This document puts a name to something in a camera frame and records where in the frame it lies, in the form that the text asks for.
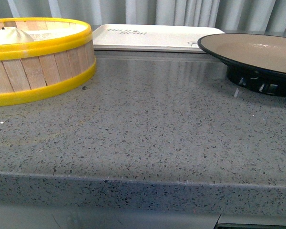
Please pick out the black rimmed tan plate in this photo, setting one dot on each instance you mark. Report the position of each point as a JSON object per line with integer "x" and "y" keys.
{"x": 255, "y": 62}

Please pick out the white steamed bun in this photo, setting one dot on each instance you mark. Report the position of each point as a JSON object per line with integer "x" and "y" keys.
{"x": 13, "y": 35}

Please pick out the white bear print tray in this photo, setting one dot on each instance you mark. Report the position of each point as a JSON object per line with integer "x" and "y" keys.
{"x": 150, "y": 38}

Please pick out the yellow rimmed bamboo steamer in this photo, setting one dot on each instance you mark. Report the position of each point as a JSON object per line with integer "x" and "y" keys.
{"x": 63, "y": 60}

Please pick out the grey pleated curtain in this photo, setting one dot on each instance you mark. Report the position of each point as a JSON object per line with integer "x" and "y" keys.
{"x": 227, "y": 15}

